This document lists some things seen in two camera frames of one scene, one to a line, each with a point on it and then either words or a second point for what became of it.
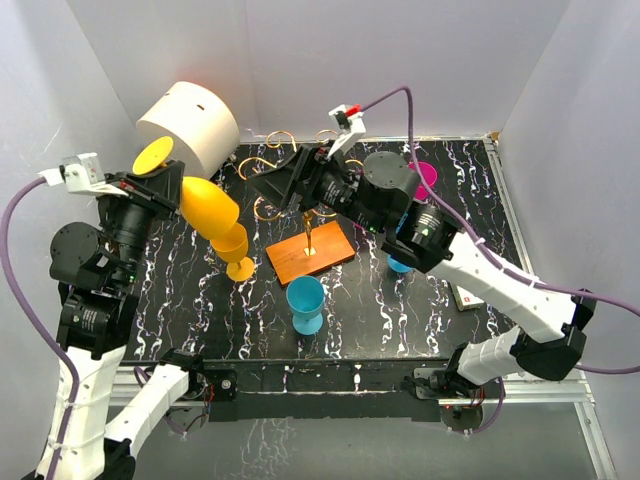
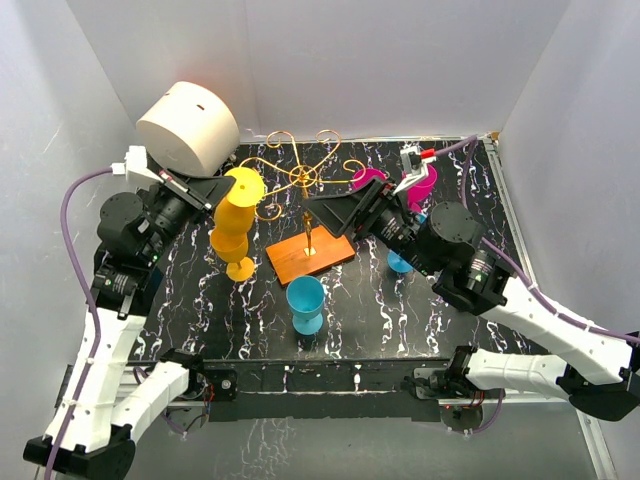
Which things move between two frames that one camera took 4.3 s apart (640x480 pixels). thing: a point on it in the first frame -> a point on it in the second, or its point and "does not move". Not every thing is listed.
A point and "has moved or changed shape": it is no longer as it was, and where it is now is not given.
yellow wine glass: x=205 y=208 has moved or changed shape
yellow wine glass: x=233 y=247 does not move
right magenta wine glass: x=420 y=191 does not move
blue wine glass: x=395 y=266 does not move
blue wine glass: x=305 y=296 does not move
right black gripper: x=309 y=168 -> x=339 y=213
